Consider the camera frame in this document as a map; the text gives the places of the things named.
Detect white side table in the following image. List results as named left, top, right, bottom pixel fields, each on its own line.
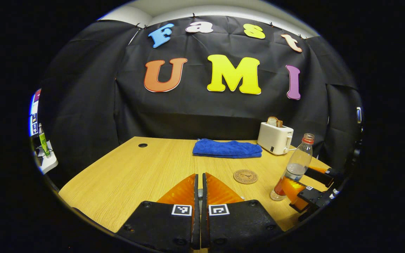
left=34, top=141, right=59, bottom=175

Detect computer monitor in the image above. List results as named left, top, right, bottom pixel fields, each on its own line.
left=30, top=89, right=42, bottom=137

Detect round wooden coaster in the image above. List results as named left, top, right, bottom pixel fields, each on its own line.
left=233, top=169, right=258, bottom=185

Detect clear plastic water bottle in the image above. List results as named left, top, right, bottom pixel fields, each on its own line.
left=270, top=133, right=315, bottom=201

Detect blue folded towel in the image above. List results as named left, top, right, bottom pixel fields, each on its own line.
left=192, top=138, right=263, bottom=159

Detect white toaster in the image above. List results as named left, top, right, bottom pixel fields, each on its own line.
left=257, top=121, right=294, bottom=156

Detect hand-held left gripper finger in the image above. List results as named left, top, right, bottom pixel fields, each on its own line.
left=201, top=172, right=284, bottom=250
left=116, top=173, right=200, bottom=252

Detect green bottle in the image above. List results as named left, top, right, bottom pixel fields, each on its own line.
left=38, top=123, right=51, bottom=158

